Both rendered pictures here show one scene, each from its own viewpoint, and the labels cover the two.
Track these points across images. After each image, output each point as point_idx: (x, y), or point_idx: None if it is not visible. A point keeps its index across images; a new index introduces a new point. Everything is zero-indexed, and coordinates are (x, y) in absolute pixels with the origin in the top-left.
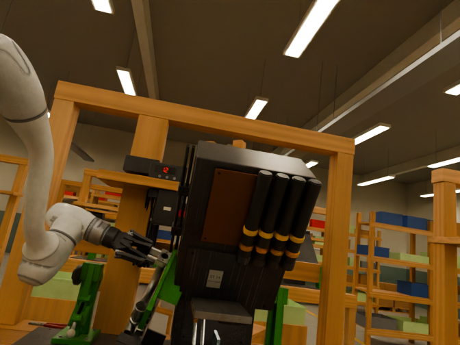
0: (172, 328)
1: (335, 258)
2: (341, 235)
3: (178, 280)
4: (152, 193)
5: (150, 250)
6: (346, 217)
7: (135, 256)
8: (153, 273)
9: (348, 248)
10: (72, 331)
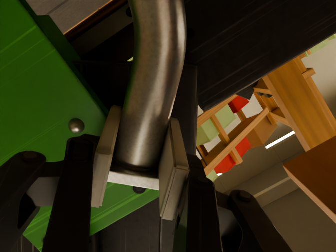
0: None
1: (266, 77)
2: (282, 107)
3: None
4: None
5: (170, 190)
6: (294, 130)
7: (7, 248)
8: (152, 3)
9: (270, 91)
10: None
